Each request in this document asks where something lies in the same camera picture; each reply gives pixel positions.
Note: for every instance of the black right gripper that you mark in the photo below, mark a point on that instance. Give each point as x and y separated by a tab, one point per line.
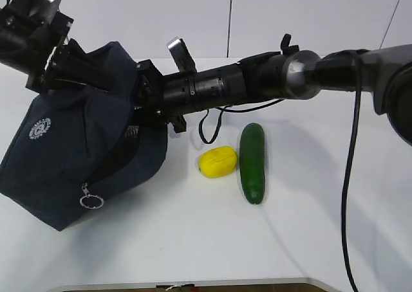
148	100

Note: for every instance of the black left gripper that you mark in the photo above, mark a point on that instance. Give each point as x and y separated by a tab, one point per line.
71	67

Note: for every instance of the dark blue lunch bag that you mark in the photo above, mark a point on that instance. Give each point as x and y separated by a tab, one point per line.
75	150

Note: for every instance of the yellow lemon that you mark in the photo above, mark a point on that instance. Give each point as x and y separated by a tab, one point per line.
218	162

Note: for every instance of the green cucumber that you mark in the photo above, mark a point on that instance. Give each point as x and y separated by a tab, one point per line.
252	163

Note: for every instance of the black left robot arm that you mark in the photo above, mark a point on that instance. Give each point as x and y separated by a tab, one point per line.
16	29

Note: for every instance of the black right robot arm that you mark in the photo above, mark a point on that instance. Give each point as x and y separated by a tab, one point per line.
287	74

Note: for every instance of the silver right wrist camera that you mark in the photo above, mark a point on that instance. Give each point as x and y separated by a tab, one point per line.
181	56

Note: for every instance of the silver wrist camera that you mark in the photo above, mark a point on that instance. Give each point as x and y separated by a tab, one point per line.
43	10
181	56

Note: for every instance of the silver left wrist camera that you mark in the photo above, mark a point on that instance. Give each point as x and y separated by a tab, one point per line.
43	10

